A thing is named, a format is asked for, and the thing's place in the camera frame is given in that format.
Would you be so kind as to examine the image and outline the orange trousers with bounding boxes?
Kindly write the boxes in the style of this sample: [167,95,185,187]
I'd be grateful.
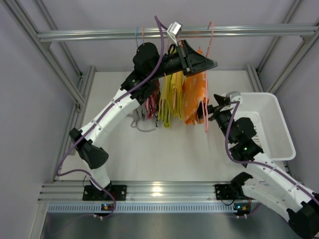
[183,48,210,125]

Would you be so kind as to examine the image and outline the aluminium hanging rail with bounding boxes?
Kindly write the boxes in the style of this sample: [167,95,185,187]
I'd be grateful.
[37,23,319,42]

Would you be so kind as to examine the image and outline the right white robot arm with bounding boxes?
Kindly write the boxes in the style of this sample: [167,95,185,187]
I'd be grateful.
[197,92,319,239]

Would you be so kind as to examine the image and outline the pink hanger of orange trousers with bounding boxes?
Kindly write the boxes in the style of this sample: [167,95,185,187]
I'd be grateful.
[202,21,215,133]

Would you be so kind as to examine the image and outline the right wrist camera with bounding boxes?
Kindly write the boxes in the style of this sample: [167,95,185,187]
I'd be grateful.
[225,91,242,102]

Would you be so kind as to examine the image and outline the grey trousers with drawstring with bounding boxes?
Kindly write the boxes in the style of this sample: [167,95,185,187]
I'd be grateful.
[128,104,156,133]

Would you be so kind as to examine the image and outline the pink camouflage trousers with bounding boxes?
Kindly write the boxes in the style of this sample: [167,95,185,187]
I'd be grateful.
[146,79,160,119]

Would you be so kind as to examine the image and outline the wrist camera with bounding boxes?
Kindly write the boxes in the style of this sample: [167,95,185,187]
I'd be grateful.
[166,21,182,46]
[225,91,242,102]

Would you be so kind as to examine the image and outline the yellow-green trousers left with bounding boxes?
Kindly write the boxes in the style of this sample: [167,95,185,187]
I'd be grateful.
[158,72,178,128]

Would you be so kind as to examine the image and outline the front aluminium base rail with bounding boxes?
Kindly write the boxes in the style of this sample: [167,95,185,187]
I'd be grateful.
[37,180,309,203]

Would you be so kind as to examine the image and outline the yellow trousers right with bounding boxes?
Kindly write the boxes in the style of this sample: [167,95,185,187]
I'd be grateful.
[169,71,184,120]

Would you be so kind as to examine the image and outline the blue hanger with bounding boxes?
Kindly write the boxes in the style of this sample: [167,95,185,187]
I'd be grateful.
[135,26,143,48]

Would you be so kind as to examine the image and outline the slotted grey cable duct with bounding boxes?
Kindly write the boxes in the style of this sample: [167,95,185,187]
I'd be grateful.
[47,203,237,214]

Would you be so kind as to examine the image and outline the white plastic basket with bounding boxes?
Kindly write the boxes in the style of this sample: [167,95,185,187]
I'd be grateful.
[224,93,296,161]

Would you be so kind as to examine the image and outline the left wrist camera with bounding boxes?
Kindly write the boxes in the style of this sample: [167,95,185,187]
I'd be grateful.
[166,21,182,46]

